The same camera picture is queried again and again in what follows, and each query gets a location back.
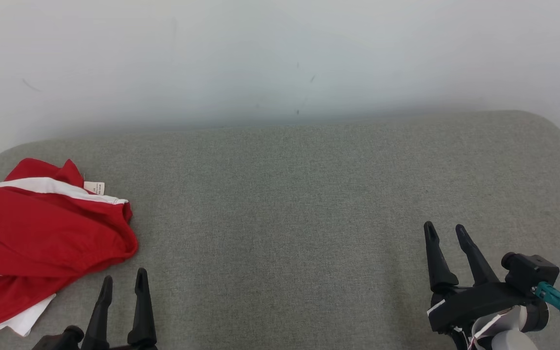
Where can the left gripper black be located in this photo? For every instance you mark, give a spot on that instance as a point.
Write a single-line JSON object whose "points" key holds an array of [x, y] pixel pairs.
{"points": [[124, 347]]}

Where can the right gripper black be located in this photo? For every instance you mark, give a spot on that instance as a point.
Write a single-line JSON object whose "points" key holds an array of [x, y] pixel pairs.
{"points": [[474, 301]]}

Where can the red basketball jersey white sleeves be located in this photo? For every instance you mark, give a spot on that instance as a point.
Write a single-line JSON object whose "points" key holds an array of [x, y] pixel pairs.
{"points": [[3, 301]]}

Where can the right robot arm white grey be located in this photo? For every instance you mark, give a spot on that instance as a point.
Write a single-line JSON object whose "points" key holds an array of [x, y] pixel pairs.
{"points": [[513, 330]]}

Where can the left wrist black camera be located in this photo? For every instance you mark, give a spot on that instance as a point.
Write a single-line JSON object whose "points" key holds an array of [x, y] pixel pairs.
{"points": [[63, 340]]}

